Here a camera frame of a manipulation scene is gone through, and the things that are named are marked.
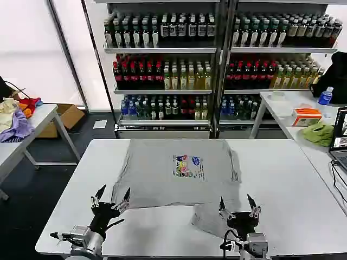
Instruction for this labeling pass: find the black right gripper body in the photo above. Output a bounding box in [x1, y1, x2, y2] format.
[227, 212, 258, 236]

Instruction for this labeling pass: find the white side table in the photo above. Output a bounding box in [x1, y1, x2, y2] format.
[0, 104, 82, 202]

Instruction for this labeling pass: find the dark window frame post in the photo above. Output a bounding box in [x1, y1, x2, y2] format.
[48, 0, 91, 109]

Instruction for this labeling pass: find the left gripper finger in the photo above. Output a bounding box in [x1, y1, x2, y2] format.
[111, 187, 131, 211]
[91, 185, 107, 208]

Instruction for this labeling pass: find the green cloth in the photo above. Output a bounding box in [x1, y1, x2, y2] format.
[299, 121, 335, 148]

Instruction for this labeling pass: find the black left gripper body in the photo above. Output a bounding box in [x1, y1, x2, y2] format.
[89, 201, 120, 236]

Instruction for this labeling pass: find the blue-label water bottle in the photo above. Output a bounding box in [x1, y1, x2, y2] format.
[317, 86, 334, 107]

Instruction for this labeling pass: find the orange cloth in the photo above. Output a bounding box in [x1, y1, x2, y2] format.
[18, 104, 35, 119]

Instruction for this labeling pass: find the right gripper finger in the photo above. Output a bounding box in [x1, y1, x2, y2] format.
[218, 196, 236, 219]
[246, 193, 261, 218]

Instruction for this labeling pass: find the metal shelf with bottles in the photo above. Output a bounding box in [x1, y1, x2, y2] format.
[102, 0, 343, 139]

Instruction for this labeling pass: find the black cable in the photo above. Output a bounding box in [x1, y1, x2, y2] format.
[330, 159, 347, 204]

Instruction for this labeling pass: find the grey printed T-shirt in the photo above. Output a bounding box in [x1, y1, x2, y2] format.
[111, 138, 242, 241]

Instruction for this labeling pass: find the black laptop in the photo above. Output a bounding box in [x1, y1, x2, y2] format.
[327, 106, 347, 172]

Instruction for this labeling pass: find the white desk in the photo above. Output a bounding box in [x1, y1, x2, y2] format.
[248, 90, 347, 209]

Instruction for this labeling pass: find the purple cloth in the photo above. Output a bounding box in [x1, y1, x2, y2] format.
[0, 109, 36, 144]

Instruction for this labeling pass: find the cream cloth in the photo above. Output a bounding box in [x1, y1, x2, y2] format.
[0, 97, 21, 133]

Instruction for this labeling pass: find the red cloth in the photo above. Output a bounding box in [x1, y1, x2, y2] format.
[18, 96, 42, 112]

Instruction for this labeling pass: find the brown cardboard box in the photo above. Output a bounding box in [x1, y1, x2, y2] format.
[35, 104, 86, 139]

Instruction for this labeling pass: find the orange tissue box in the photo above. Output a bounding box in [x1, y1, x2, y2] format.
[291, 107, 323, 127]

